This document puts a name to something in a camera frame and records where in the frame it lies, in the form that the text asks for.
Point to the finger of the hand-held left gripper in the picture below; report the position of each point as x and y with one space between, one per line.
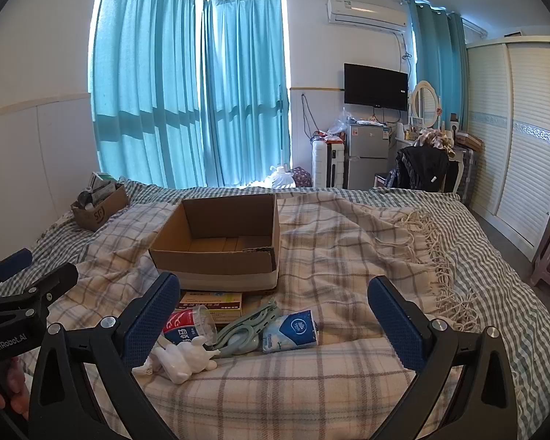
50 282
13 263

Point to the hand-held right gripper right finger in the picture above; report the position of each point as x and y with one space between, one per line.
396 321

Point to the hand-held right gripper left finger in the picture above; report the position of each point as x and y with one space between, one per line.
149 321

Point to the clear bottle with red label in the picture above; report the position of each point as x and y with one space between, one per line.
185 325

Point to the white rabbit figurine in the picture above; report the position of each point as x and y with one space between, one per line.
183 362

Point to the white green medicine box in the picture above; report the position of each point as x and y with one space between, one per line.
220 309

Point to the pale green plastic hanger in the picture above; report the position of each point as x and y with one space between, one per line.
240 332

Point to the blue white tissue packet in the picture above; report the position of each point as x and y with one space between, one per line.
291 330

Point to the large cardboard box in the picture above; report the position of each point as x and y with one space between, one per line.
231 222

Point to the person's left hand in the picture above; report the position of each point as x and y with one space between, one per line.
18 389

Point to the beige plaid fringed blanket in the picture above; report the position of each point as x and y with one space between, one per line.
339 261

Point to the small cardboard box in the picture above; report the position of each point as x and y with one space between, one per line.
98 213

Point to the grey round container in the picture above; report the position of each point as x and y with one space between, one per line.
85 199

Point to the white green carton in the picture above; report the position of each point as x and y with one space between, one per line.
101 178

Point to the bed with checked sheet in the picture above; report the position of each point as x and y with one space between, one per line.
495 256

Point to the wooden chair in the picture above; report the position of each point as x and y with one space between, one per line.
381 179

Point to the black jacket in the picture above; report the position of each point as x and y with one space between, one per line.
421 167

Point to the silver small fridge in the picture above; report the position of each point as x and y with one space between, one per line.
365 156

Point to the white hard suitcase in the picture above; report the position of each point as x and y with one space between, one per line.
326 165

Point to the maroon dotted bag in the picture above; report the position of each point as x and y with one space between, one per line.
301 178

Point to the grey suitcase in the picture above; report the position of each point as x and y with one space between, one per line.
471 165

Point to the white plastic bag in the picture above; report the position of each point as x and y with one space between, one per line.
282 178

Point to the floral cloth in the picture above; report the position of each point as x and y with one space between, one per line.
435 140

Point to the flat brown cardboard box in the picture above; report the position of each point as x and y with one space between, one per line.
470 140

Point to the orange red packet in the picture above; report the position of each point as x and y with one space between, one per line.
329 137

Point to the clear plastic bag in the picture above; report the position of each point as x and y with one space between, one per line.
338 123

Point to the teal window curtain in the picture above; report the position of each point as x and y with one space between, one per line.
245 91
146 87
457 64
428 46

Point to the white oval mirror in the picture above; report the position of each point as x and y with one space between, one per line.
425 103

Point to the white slatted wardrobe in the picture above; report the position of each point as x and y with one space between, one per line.
518 137

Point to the white air conditioner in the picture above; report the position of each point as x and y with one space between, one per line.
364 11

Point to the black wall television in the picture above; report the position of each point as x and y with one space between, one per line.
375 86

